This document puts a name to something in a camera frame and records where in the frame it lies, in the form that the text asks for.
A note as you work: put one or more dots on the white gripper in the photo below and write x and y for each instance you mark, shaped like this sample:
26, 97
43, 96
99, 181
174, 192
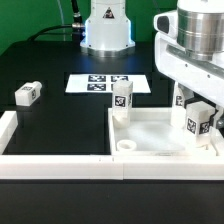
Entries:
203, 77

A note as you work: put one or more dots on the white square table top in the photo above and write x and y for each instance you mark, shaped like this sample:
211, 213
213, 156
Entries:
150, 134

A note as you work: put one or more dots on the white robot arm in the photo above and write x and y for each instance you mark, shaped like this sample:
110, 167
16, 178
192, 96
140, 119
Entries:
189, 48

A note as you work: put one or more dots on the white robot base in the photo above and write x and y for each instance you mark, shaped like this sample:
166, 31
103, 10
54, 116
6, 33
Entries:
107, 30

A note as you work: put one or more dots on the white marker sheet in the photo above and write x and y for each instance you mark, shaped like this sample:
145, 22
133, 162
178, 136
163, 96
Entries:
103, 83

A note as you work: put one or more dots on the white U-shaped obstacle fence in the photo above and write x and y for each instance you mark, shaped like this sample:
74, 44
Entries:
107, 166

